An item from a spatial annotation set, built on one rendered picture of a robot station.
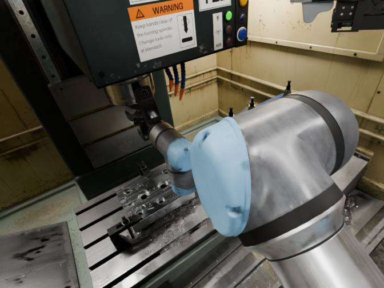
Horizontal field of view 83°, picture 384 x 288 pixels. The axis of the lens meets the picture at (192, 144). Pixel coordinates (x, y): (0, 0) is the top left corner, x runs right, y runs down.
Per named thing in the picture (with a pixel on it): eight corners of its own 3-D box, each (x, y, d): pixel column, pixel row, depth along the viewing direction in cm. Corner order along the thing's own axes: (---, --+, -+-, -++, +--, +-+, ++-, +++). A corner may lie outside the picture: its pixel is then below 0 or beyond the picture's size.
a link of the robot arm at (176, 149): (177, 180, 54) (172, 155, 49) (158, 158, 62) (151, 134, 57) (202, 167, 57) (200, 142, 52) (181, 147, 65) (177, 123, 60)
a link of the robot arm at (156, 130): (152, 134, 57) (178, 123, 60) (145, 127, 60) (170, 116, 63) (158, 155, 61) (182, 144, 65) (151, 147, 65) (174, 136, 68)
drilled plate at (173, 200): (195, 196, 97) (194, 189, 95) (135, 233, 86) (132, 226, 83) (171, 169, 114) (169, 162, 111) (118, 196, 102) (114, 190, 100)
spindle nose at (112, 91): (151, 82, 81) (143, 48, 74) (160, 98, 69) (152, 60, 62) (107, 92, 78) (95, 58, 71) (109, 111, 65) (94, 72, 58)
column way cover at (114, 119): (165, 139, 144) (147, 59, 113) (93, 171, 125) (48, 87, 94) (162, 135, 147) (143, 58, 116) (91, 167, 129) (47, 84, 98)
